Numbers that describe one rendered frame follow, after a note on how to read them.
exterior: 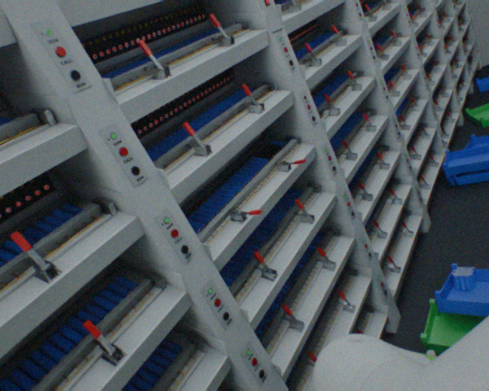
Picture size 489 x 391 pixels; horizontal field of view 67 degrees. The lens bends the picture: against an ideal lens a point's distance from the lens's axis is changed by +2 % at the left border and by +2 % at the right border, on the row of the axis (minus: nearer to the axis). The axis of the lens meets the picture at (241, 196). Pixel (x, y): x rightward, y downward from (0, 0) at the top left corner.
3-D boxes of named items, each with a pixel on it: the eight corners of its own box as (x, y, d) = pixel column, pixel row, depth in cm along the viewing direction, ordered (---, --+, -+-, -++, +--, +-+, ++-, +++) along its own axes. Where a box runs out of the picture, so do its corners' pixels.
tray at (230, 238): (316, 156, 127) (314, 130, 122) (216, 275, 87) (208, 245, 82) (265, 149, 137) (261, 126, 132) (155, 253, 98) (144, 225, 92)
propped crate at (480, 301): (455, 280, 165) (452, 263, 164) (511, 282, 152) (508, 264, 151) (438, 312, 143) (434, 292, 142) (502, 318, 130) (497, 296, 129)
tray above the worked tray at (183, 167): (293, 103, 120) (290, 60, 113) (175, 207, 81) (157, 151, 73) (241, 100, 131) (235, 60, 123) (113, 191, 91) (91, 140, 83)
